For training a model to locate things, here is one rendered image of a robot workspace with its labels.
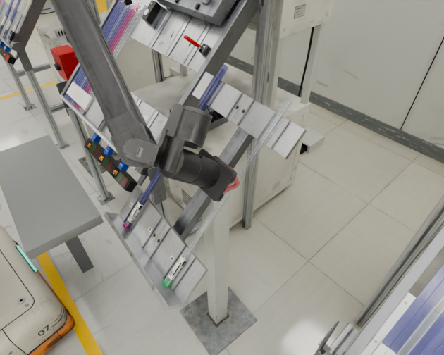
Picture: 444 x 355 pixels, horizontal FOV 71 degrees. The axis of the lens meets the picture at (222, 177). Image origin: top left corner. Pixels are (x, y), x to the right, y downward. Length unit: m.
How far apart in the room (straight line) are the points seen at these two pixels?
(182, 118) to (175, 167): 0.08
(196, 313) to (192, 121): 1.13
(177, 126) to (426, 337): 0.57
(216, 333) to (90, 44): 1.23
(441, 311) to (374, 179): 1.64
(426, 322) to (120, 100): 0.66
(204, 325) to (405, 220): 1.29
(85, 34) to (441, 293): 0.76
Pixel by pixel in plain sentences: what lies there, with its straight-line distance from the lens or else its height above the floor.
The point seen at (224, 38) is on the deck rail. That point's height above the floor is 1.07.
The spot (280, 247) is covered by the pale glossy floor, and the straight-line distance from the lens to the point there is 1.73.
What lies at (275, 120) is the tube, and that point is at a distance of 0.67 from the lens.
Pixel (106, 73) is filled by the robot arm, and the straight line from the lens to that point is 0.58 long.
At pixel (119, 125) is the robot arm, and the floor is 1.13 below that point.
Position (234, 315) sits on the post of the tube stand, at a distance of 1.52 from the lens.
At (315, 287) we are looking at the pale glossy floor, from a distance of 1.65.
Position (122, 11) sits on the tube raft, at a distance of 1.53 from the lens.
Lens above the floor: 1.41
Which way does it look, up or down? 43 degrees down
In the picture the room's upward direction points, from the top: straight up
